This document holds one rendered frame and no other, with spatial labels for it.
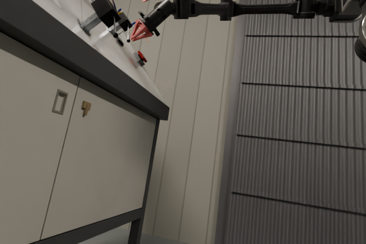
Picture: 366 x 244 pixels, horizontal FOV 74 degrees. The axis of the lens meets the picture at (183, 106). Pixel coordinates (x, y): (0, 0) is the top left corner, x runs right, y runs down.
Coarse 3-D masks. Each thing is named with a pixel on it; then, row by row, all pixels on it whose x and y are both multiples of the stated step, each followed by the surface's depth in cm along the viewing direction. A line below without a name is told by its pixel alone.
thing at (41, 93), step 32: (0, 32) 43; (0, 64) 44; (32, 64) 50; (0, 96) 44; (32, 96) 51; (64, 96) 59; (0, 128) 45; (32, 128) 51; (64, 128) 60; (0, 160) 45; (32, 160) 52; (0, 192) 46; (32, 192) 52; (0, 224) 46; (32, 224) 53
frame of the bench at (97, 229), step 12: (156, 120) 115; (156, 132) 116; (144, 192) 108; (144, 204) 108; (120, 216) 89; (132, 216) 98; (84, 228) 70; (96, 228) 75; (108, 228) 82; (132, 228) 105; (48, 240) 57; (60, 240) 61; (72, 240) 65; (84, 240) 70; (132, 240) 104
